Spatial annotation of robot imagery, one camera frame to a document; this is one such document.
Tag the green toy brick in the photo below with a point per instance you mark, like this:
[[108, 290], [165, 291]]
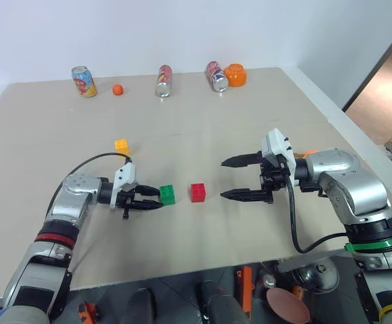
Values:
[[168, 195]]

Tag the yellow toy brick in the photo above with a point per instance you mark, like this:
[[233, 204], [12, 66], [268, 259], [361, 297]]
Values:
[[121, 146]]

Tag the red toy brick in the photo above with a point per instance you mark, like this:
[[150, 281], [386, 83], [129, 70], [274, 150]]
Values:
[[198, 193]]

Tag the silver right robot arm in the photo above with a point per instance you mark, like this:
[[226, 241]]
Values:
[[351, 189]]

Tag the small orange ball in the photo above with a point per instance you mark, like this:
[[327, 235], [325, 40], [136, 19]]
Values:
[[118, 90]]

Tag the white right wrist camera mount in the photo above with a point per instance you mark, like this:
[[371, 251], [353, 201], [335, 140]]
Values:
[[276, 145]]

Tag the copper coloured round disc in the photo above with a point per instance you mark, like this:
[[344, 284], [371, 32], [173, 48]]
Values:
[[288, 307]]

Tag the orange black device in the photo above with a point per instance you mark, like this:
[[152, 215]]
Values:
[[87, 312]]

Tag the silver metal dome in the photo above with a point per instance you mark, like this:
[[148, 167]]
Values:
[[317, 275]]

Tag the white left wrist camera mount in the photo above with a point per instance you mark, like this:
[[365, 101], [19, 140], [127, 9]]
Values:
[[125, 175]]

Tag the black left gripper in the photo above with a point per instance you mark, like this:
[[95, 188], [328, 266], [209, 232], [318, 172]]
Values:
[[128, 199]]

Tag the dark rounded shape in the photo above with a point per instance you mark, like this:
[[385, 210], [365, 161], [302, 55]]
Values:
[[143, 307], [219, 303]]

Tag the orange cup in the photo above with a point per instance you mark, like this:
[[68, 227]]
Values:
[[236, 76]]

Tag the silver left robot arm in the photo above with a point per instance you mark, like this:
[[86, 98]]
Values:
[[71, 202]]

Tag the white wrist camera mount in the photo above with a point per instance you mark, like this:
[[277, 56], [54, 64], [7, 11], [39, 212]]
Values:
[[125, 175], [276, 145]]

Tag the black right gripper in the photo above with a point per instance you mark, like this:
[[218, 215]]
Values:
[[271, 175]]

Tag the colourful fruit drink can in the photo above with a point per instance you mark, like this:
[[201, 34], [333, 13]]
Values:
[[85, 82]]

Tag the orange plastic tool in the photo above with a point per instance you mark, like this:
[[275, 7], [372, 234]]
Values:
[[246, 290]]

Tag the red yellow drink can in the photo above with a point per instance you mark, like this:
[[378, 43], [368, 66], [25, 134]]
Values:
[[164, 81]]

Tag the red blue drink can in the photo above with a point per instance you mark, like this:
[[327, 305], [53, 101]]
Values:
[[217, 76]]

